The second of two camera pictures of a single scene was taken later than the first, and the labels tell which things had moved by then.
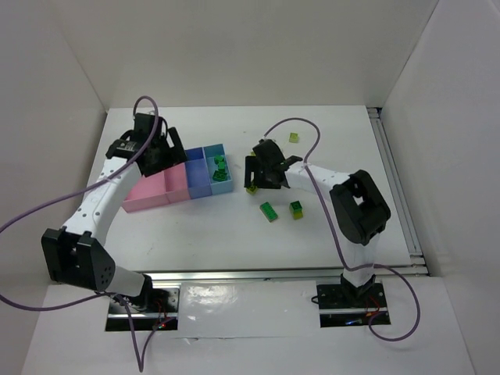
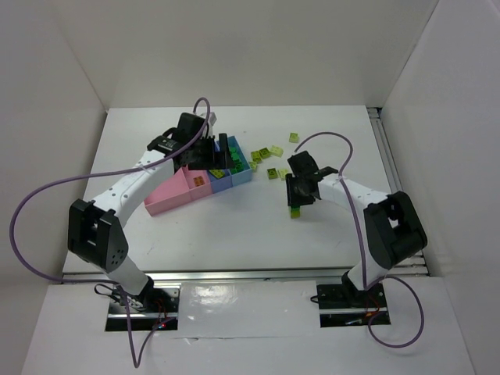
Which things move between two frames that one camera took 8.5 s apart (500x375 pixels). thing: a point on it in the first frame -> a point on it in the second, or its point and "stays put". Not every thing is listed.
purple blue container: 198,173 -> 219,184
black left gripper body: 168,152 -> 208,157
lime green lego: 296,209 stays put
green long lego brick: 269,212 -> 235,156
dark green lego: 219,176 -> 238,168
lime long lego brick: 251,191 -> 217,173
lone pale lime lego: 294,137 stays put
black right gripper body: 257,176 -> 297,192
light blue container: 218,187 -> 239,167
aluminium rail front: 332,274 stays put
